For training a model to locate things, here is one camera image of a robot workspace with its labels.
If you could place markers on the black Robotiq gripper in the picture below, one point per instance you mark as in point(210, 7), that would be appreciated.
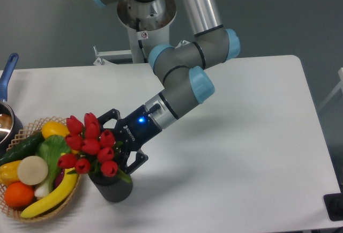
point(133, 131)

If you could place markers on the red tulip bouquet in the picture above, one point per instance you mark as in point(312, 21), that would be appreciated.
point(94, 151)

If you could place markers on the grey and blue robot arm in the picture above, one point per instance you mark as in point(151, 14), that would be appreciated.
point(181, 70)

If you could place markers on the dark grey ribbed vase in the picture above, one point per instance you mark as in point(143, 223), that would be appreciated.
point(113, 189)

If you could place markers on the yellow banana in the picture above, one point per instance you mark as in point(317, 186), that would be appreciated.
point(57, 196)

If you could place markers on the dark red vegetable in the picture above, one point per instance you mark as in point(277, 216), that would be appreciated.
point(59, 178)

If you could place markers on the yellow lemon squash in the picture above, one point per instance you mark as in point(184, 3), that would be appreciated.
point(55, 129)

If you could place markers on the green bok choy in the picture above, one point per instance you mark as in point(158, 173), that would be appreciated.
point(47, 186)

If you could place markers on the woven wicker basket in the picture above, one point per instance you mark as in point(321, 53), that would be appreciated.
point(30, 130)

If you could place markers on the beige round disc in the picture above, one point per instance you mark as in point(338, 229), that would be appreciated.
point(32, 170)

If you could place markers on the green cucumber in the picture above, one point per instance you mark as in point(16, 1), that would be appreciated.
point(25, 148)

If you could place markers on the yellow bell pepper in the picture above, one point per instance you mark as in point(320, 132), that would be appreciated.
point(9, 172)

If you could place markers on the orange fruit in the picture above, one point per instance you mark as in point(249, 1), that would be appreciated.
point(18, 195)

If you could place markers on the black device at edge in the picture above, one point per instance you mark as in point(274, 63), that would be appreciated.
point(333, 204)

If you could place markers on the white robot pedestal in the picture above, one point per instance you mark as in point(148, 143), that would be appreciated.
point(147, 25)

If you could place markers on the blue handled saucepan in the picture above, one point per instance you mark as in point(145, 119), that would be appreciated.
point(10, 123)

